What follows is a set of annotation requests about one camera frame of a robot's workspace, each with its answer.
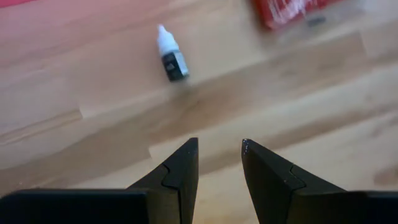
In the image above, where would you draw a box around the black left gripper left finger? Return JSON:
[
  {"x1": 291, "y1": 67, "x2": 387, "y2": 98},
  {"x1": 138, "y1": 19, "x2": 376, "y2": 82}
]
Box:
[{"x1": 0, "y1": 137, "x2": 200, "y2": 224}]

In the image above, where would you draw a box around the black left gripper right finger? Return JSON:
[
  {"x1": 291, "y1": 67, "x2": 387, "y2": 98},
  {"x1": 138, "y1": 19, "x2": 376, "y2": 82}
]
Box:
[{"x1": 241, "y1": 138, "x2": 398, "y2": 224}]

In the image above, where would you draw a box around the small dark dropper bottle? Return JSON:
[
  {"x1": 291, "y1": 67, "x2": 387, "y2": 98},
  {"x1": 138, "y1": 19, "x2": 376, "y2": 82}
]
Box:
[{"x1": 156, "y1": 24, "x2": 190, "y2": 82}]

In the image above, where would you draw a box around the red snack packet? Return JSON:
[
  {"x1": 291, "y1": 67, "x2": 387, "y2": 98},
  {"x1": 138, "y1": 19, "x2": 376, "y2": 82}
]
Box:
[{"x1": 251, "y1": 0, "x2": 341, "y2": 31}]

